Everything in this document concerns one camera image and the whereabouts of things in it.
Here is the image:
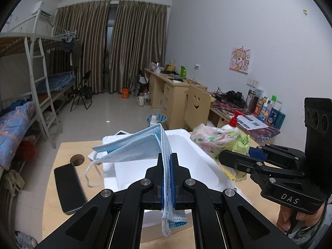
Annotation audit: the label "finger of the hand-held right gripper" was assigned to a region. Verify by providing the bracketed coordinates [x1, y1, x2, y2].
[248, 144, 307, 171]
[219, 149, 306, 188]

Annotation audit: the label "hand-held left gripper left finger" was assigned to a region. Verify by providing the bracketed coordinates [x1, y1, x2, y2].
[34, 153, 166, 249]

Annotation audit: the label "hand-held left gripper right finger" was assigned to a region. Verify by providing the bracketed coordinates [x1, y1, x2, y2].
[170, 153, 299, 249]

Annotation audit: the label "white foam box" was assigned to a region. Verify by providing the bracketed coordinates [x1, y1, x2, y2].
[102, 128, 238, 230]

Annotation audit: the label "floral plastic bag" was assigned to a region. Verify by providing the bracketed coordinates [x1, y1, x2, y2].
[190, 123, 251, 182]

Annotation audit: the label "blue face mask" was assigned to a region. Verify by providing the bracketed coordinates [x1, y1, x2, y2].
[85, 123, 188, 238]

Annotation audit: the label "person's right forearm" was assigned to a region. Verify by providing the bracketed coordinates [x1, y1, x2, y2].
[289, 205, 332, 248]

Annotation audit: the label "person's right hand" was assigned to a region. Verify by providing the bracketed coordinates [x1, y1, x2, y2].
[276, 204, 328, 232]

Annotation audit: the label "printed papers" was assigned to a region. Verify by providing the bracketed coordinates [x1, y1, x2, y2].
[237, 115, 270, 131]

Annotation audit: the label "white lotion bottle red pump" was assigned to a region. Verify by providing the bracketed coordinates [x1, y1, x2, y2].
[220, 110, 250, 138]

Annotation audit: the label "cluster of toiletry bottles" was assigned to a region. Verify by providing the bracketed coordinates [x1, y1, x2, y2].
[255, 95, 286, 129]

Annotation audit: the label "desk with patterned cover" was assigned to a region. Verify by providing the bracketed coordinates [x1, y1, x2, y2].
[207, 92, 282, 146]

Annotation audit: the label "steel thermos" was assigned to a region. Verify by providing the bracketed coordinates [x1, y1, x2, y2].
[246, 90, 256, 112]

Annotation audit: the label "black headphones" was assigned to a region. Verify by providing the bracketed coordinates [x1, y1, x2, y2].
[226, 91, 243, 103]

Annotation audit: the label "wooden chair with smiley cutout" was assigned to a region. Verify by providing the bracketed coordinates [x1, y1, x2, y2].
[185, 84, 212, 133]

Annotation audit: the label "blue basket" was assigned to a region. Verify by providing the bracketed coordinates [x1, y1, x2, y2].
[146, 114, 168, 128]

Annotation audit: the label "black smartphone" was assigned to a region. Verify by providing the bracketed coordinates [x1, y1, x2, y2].
[54, 163, 87, 215]

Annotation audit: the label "light wooden desk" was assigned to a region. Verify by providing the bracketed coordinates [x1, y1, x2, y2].
[145, 69, 208, 109]

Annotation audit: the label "black folding chair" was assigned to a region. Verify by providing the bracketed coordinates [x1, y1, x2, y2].
[70, 71, 93, 112]

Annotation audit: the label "red cloth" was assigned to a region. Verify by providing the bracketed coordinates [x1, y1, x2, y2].
[18, 139, 36, 162]

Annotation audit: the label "brown curtain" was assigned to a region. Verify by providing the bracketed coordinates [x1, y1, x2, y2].
[50, 0, 111, 94]
[109, 0, 168, 94]

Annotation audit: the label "grey white shoe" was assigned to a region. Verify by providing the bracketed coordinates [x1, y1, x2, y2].
[14, 230, 37, 248]

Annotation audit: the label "blue plaid bedding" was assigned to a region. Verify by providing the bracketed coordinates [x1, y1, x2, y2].
[35, 72, 76, 94]

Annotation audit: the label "blue orange blanket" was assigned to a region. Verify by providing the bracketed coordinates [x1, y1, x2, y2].
[0, 101, 37, 169]

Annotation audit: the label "hanging dark clothes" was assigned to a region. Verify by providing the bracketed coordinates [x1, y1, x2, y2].
[58, 31, 84, 68]

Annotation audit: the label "white metal bunk bed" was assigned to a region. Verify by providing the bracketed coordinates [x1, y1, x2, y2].
[0, 13, 82, 177]

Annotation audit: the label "white air conditioner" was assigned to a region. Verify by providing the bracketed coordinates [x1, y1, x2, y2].
[32, 1, 53, 18]

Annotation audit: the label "wall poster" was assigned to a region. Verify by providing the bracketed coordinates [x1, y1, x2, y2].
[229, 47, 252, 74]

